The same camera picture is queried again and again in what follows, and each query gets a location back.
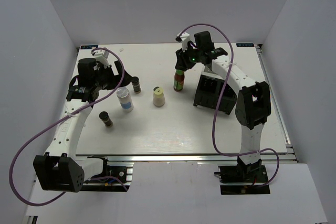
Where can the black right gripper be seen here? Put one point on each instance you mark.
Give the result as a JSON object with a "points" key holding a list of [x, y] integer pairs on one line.
{"points": [[182, 63]]}

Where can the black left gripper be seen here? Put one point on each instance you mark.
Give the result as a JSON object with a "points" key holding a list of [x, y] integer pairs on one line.
{"points": [[115, 79]]}

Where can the black-capped spice bottle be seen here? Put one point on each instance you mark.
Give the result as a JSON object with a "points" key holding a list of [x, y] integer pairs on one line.
{"points": [[104, 117], [136, 85]]}

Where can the yellow-capped red sauce bottle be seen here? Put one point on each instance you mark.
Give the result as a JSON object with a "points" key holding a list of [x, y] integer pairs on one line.
{"points": [[179, 80]]}

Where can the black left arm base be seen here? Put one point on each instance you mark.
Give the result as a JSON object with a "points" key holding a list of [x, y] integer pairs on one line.
{"points": [[115, 176]]}

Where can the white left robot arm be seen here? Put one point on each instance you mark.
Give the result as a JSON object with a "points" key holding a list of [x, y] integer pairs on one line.
{"points": [[57, 169]]}

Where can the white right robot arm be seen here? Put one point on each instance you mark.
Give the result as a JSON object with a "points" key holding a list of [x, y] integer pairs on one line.
{"points": [[253, 105]]}

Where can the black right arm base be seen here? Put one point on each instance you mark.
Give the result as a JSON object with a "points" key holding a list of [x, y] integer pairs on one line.
{"points": [[242, 179]]}

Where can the black condiment organizer rack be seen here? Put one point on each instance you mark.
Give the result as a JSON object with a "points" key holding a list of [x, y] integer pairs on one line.
{"points": [[208, 91]]}

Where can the blue-labelled white granule jar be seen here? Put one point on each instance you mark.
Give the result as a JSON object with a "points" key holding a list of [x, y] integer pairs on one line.
{"points": [[124, 97]]}

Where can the cream-lidded seasoning shaker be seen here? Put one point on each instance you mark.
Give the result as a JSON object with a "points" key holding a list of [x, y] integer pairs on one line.
{"points": [[158, 97]]}

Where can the blue label sticker left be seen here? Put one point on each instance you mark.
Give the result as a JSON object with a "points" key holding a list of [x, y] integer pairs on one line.
{"points": [[88, 47]]}

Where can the blue label sticker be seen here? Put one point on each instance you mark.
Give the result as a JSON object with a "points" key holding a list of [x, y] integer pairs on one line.
{"points": [[88, 47], [243, 45]]}

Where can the blue label sticker right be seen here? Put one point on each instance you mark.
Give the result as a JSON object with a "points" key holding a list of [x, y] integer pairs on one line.
{"points": [[243, 45]]}

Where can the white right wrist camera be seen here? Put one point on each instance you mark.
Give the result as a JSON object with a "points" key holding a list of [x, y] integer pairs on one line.
{"points": [[183, 38]]}

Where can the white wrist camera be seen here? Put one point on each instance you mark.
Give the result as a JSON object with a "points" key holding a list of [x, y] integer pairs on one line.
{"points": [[101, 56], [183, 38]]}

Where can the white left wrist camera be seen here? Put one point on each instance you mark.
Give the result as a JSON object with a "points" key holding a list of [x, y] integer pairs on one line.
{"points": [[101, 56]]}

